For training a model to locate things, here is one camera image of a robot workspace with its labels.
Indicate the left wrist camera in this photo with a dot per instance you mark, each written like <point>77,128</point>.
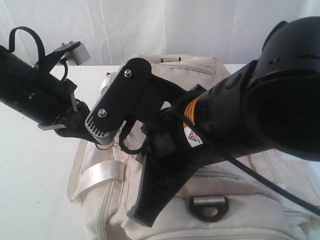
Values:
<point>74,52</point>

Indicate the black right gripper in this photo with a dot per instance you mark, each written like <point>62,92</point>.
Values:
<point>167,161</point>

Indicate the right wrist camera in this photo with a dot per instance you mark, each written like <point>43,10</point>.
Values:
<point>118,100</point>

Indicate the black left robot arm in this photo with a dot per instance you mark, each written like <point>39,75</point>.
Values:
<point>35,93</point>

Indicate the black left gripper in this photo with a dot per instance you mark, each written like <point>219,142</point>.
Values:
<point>65,114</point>

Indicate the beige fabric duffel bag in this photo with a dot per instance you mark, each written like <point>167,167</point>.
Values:
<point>105,184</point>

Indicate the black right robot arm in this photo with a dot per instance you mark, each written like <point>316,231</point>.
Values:
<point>270,103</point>

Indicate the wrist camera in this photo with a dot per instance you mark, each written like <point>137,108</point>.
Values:
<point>74,52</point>
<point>118,100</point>

